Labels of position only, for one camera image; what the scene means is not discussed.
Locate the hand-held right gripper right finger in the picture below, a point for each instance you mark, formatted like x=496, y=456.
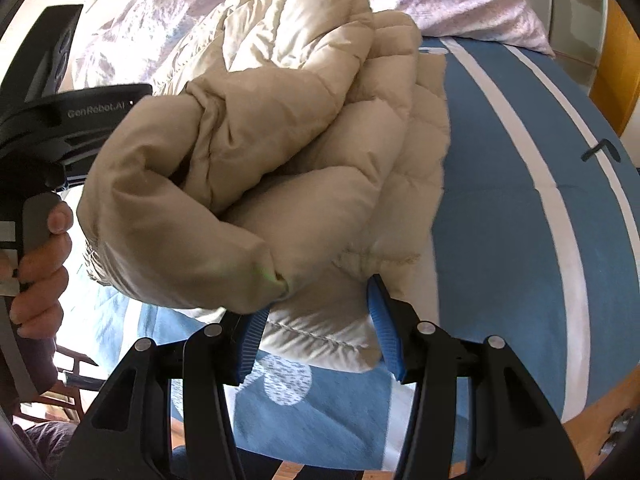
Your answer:
x=386, y=332

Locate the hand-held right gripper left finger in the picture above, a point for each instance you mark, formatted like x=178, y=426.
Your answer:
x=250, y=342

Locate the wooden chair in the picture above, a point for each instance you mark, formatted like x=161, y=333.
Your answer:
x=70, y=385

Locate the person's leg in dark trousers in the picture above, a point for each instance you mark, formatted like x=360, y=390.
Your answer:
x=45, y=447

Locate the pink floral duvet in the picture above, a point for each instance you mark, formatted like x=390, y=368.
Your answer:
x=135, y=25

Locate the cream quilted down jacket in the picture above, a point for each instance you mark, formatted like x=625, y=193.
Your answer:
x=280, y=150

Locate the bed with blue striped sheet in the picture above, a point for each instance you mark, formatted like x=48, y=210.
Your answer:
x=500, y=260

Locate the person's left hand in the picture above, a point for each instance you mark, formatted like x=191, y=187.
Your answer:
x=45, y=270

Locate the grey metal fitting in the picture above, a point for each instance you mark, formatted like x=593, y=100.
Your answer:
x=617, y=430

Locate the wooden door with glass panes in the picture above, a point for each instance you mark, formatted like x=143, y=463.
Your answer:
x=600, y=50

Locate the person's left forearm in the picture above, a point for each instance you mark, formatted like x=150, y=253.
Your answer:
x=47, y=360

